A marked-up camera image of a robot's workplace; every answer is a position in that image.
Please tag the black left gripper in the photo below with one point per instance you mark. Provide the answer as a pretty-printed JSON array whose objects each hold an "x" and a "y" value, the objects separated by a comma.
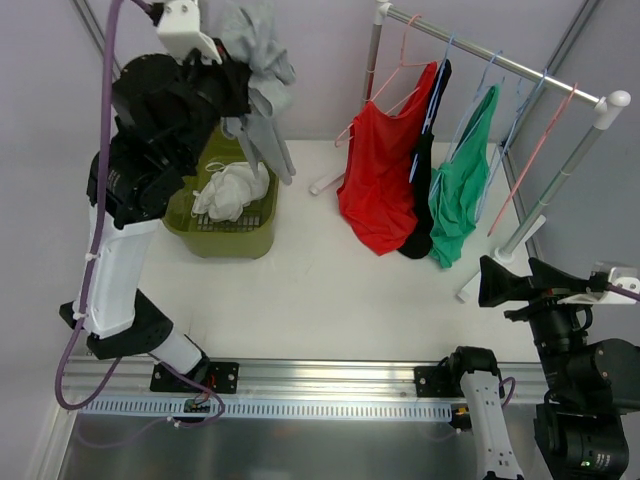
[{"x": 232, "y": 87}]

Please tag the green tank top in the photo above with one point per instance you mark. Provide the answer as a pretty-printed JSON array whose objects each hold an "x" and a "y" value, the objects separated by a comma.
[{"x": 458, "y": 183}]

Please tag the pink wire hanger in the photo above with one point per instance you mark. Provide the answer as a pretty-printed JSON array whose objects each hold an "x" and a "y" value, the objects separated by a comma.
[{"x": 532, "y": 157}]

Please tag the red tank top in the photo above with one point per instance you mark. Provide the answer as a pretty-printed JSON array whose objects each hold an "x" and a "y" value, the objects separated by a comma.
[{"x": 375, "y": 198}]

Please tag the black tank top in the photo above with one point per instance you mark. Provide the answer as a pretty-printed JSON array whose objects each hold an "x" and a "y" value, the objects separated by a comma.
[{"x": 419, "y": 242}]

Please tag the olive green plastic basket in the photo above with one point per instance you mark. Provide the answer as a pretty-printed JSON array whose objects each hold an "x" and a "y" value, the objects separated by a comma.
[{"x": 251, "y": 236}]

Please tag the white slotted cable duct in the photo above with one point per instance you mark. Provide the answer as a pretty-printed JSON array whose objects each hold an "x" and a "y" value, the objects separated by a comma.
[{"x": 252, "y": 408}]

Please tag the silver white clothes rack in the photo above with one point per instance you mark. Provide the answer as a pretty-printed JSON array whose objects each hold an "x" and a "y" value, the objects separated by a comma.
[{"x": 607, "y": 109}]

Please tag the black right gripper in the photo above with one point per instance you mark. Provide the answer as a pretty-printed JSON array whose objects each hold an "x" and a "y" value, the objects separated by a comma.
[{"x": 532, "y": 291}]

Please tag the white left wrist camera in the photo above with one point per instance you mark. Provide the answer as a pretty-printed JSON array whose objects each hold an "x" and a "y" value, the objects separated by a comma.
[{"x": 178, "y": 26}]

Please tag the white tank top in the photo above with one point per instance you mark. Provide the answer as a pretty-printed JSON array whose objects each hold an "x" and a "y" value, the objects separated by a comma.
[{"x": 230, "y": 189}]

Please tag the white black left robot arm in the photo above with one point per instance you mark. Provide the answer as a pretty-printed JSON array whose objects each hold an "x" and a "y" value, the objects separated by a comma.
[{"x": 166, "y": 113}]

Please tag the grey tank top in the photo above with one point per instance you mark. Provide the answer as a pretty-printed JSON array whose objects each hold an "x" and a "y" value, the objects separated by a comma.
[{"x": 248, "y": 32}]

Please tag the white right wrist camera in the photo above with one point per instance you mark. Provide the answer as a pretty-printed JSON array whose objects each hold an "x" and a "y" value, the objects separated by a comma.
[{"x": 615, "y": 284}]

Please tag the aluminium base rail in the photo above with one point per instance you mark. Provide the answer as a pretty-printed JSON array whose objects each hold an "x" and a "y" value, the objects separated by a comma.
[{"x": 293, "y": 379}]

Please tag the pink hanger with red top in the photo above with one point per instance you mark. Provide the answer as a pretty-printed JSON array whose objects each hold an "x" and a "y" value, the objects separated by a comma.
[{"x": 395, "y": 75}]

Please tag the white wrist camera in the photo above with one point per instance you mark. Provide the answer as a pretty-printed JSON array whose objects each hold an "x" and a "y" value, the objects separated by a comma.
[
  {"x": 178, "y": 26},
  {"x": 615, "y": 284}
]

